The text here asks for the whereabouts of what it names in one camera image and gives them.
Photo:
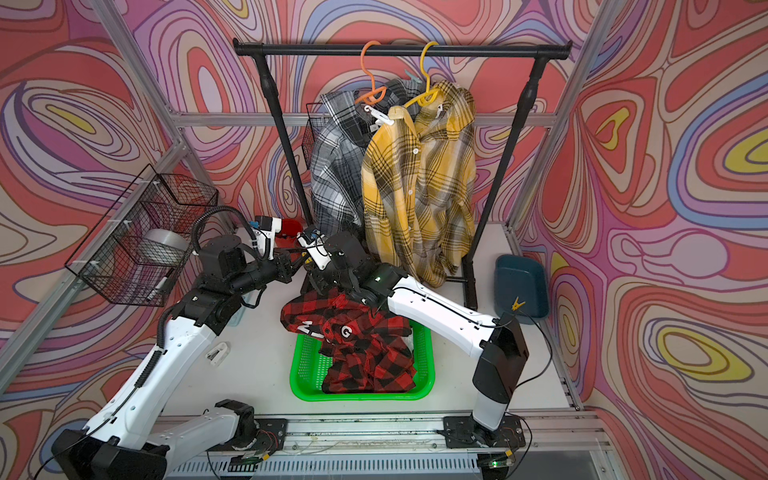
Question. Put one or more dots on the small wire basket on rack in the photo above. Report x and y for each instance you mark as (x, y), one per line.
(316, 119)

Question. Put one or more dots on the orange hanger middle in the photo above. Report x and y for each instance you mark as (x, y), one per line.
(375, 94)

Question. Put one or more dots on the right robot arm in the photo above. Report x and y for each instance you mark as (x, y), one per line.
(496, 344)

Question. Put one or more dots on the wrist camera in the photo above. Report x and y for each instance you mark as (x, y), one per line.
(311, 241)
(266, 229)

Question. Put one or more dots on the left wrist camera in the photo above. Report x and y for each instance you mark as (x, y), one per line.
(266, 229)

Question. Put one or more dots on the white marker in wire basket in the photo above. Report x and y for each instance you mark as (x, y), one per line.
(161, 290)

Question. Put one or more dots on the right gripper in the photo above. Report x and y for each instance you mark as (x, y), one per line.
(317, 277)

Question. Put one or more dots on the dark teal tray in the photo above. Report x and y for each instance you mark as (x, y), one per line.
(523, 278)

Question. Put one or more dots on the red black plaid shirt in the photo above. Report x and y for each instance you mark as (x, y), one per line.
(368, 347)

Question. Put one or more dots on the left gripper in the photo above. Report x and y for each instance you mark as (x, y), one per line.
(281, 264)

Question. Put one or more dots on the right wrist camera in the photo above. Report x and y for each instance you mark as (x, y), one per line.
(311, 241)

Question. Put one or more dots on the black clothes rack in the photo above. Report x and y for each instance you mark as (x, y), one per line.
(540, 54)

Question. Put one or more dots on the yellow clothespin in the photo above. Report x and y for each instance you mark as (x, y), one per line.
(517, 307)

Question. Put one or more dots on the white clip on table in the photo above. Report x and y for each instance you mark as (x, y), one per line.
(217, 354)

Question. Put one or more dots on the grey tape roll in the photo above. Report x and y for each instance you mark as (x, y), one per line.
(162, 247)

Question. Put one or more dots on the green plastic basket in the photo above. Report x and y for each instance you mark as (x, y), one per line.
(309, 369)

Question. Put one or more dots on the red pen cup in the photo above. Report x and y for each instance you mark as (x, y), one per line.
(288, 234)

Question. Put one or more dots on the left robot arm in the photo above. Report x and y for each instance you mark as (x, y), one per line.
(117, 442)

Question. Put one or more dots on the yellow plaid shirt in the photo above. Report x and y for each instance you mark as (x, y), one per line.
(418, 176)

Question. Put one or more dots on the black wire basket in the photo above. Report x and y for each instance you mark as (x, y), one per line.
(153, 200)

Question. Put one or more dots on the yellow hanger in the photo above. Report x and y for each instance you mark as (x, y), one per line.
(430, 93)

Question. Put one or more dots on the grey plaid shirt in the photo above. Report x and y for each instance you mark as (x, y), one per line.
(336, 163)

